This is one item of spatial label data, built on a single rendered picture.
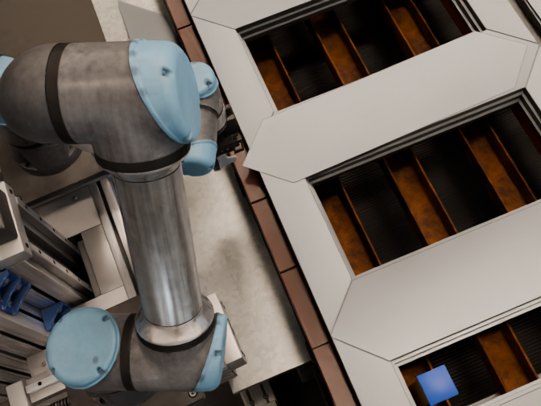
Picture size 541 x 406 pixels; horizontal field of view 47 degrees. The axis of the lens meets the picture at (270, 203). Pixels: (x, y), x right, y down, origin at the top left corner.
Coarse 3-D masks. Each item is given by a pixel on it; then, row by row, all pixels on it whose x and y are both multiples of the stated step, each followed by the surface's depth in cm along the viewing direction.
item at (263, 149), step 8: (264, 128) 146; (256, 136) 146; (264, 136) 145; (256, 144) 145; (264, 144) 145; (272, 144) 144; (256, 152) 144; (264, 152) 144; (272, 152) 144; (256, 160) 143; (264, 160) 143; (272, 160) 143; (280, 160) 143; (264, 168) 142; (272, 168) 142; (280, 168) 142; (280, 176) 141; (288, 176) 141
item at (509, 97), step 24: (312, 0) 159; (336, 0) 162; (456, 0) 159; (264, 24) 160; (288, 24) 162; (480, 24) 154; (528, 48) 149; (528, 72) 146; (504, 96) 145; (528, 96) 145; (456, 120) 145; (528, 120) 146; (384, 144) 143; (408, 144) 146; (336, 168) 143; (312, 192) 141; (504, 216) 136; (288, 240) 137; (336, 240) 137; (384, 264) 135; (504, 312) 126; (456, 336) 127; (408, 360) 127; (528, 384) 124
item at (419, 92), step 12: (408, 60) 150; (396, 72) 149; (408, 72) 149; (420, 72) 149; (396, 84) 148; (408, 84) 148; (420, 84) 148; (432, 84) 147; (408, 96) 147; (420, 96) 146; (432, 96) 146; (420, 108) 145; (432, 108) 145; (444, 108) 145; (420, 120) 144; (432, 120) 144
